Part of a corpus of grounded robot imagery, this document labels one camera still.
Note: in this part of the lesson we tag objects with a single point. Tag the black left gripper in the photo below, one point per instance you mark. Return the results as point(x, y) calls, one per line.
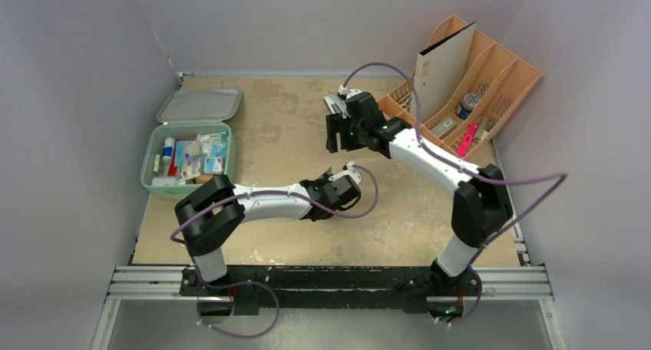
point(325, 179)

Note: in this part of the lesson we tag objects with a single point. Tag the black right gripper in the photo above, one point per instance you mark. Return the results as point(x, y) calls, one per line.
point(335, 133)

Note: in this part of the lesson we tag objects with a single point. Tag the clear zip bag of pads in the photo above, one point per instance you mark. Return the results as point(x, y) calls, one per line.
point(214, 151)

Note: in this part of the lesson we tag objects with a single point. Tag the brown bottle orange cap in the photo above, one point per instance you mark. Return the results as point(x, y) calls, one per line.
point(203, 178)

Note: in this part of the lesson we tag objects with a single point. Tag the blue white wipes packet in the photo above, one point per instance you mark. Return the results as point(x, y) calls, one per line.
point(189, 160)

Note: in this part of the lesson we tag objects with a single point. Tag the red first aid pouch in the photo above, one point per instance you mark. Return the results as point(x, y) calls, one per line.
point(172, 166)

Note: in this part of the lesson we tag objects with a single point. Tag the white blue bandage roll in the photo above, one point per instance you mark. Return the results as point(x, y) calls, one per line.
point(168, 149)

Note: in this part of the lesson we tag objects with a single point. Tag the green small medicine box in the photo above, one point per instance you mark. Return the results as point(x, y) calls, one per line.
point(158, 165)

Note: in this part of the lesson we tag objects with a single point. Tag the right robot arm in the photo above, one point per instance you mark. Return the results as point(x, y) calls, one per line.
point(480, 201)

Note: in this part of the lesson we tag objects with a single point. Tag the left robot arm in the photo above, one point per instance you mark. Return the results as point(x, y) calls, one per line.
point(212, 212)

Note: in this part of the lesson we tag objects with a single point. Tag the blue white stapler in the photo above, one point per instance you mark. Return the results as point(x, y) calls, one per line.
point(332, 104)

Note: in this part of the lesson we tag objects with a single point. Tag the grey box in organizer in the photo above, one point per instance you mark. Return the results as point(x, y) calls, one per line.
point(444, 127)

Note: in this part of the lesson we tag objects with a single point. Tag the white folder in organizer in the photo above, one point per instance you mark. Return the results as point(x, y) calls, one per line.
point(440, 68)

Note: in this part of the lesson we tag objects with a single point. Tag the pink marker in organizer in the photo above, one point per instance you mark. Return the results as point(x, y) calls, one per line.
point(467, 139)

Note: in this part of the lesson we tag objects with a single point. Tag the pink desk organizer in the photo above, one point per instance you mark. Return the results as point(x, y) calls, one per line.
point(464, 89)

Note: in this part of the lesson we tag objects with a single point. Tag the mint green storage case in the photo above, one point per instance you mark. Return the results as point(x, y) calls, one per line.
point(186, 114)

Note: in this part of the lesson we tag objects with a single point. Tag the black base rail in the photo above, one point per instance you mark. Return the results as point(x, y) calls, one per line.
point(411, 289)

